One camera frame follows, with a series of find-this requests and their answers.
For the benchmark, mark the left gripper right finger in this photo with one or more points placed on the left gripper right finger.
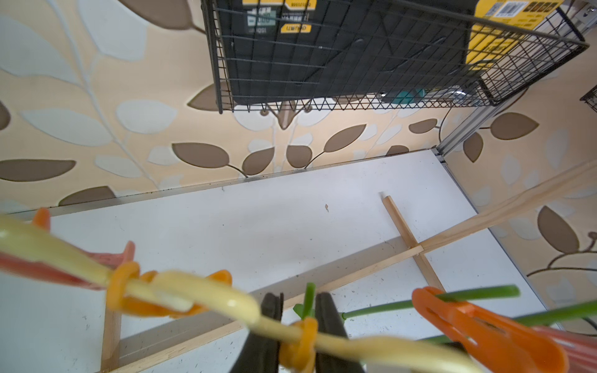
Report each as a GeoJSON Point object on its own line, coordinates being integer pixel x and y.
{"type": "Point", "coordinates": [330, 324]}

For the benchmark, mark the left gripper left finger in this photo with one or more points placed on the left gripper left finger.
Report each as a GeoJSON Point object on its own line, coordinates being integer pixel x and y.
{"type": "Point", "coordinates": [260, 354]}

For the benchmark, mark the blue tulip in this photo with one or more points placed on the blue tulip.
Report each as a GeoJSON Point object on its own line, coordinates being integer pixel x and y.
{"type": "Point", "coordinates": [306, 309]}

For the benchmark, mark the yellow clip hanger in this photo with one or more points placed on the yellow clip hanger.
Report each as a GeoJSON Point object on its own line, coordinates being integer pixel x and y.
{"type": "Point", "coordinates": [180, 290]}

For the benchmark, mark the orange clip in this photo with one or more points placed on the orange clip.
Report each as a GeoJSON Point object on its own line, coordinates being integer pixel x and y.
{"type": "Point", "coordinates": [499, 343]}
{"type": "Point", "coordinates": [42, 219]}

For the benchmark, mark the white tulip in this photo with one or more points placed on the white tulip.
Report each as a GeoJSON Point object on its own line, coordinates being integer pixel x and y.
{"type": "Point", "coordinates": [547, 318]}
{"type": "Point", "coordinates": [504, 291]}

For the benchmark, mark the yellow clip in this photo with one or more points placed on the yellow clip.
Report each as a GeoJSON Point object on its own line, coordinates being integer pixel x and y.
{"type": "Point", "coordinates": [301, 356]}
{"type": "Point", "coordinates": [130, 293]}

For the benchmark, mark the pink clip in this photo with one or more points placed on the pink clip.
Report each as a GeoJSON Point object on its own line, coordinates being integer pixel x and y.
{"type": "Point", "coordinates": [580, 350]}
{"type": "Point", "coordinates": [41, 272]}

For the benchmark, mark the wooden clothes rack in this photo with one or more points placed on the wooden clothes rack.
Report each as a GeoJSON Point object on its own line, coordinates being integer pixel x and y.
{"type": "Point", "coordinates": [326, 226]}

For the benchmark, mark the black yellow tool case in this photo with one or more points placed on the black yellow tool case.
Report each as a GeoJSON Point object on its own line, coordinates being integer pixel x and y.
{"type": "Point", "coordinates": [398, 51]}

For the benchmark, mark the back wire basket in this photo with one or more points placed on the back wire basket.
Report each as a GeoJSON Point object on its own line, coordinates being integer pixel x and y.
{"type": "Point", "coordinates": [536, 54]}

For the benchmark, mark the wire basket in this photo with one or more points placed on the wire basket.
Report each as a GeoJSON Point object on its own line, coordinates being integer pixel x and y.
{"type": "Point", "coordinates": [536, 54]}
{"type": "Point", "coordinates": [590, 98]}

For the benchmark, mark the right wire basket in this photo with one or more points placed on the right wire basket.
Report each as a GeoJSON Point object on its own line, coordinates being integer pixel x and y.
{"type": "Point", "coordinates": [590, 98]}

